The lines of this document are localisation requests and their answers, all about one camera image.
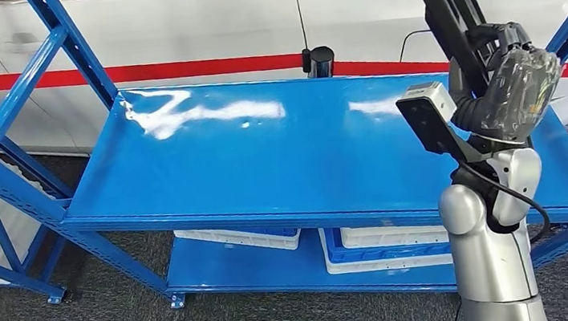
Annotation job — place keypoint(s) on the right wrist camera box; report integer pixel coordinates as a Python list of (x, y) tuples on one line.
[(426, 121)]

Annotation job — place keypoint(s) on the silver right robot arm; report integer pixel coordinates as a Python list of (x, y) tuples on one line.
[(488, 264)]

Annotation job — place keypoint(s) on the black cylinder post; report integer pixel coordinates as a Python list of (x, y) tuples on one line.
[(319, 62)]

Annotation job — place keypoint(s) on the white car with red stripe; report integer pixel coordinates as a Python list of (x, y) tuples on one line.
[(194, 25)]

